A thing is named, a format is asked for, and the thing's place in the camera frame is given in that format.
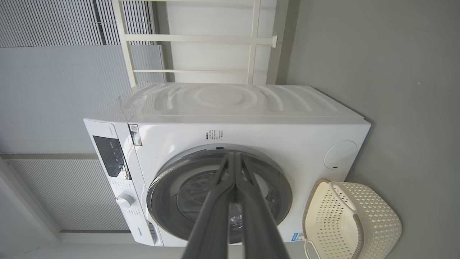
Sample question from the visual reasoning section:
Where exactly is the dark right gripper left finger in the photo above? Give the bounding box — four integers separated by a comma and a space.
181, 152, 238, 259

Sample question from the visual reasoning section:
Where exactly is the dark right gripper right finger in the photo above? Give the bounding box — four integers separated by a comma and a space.
235, 153, 291, 259

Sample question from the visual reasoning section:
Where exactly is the dark round glass washer door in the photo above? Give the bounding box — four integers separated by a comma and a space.
147, 150, 293, 244

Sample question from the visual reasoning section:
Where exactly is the white front-load washing machine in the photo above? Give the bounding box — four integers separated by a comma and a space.
83, 82, 371, 248

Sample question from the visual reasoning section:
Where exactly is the cream perforated laundry basket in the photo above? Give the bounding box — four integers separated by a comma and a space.
302, 179, 402, 259

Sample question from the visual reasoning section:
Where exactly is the white metal rack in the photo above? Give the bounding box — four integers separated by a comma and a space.
111, 0, 279, 87

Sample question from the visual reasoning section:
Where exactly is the grey slatted window blind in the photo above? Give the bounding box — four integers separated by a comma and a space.
0, 0, 158, 48

